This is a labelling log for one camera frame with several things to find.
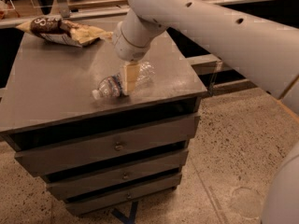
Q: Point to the middle grey drawer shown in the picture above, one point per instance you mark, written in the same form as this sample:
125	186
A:
99	180

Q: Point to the grey drawer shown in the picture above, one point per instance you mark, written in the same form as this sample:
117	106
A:
131	193
53	159
99	180

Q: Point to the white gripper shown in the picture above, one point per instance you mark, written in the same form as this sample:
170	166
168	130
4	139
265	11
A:
127	48

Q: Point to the grey three-drawer cabinet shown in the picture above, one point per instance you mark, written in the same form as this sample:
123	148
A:
48	101

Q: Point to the top grey drawer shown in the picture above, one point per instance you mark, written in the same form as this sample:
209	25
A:
53	159

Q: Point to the clear plastic water bottle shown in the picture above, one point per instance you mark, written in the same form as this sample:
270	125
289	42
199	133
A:
111	86

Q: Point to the brown and yellow chip bag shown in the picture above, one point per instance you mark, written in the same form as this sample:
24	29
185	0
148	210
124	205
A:
64	32

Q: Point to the bottom grey drawer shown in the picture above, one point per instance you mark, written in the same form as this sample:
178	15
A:
131	193

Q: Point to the grey metal railing frame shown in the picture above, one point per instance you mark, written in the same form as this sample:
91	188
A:
187	6

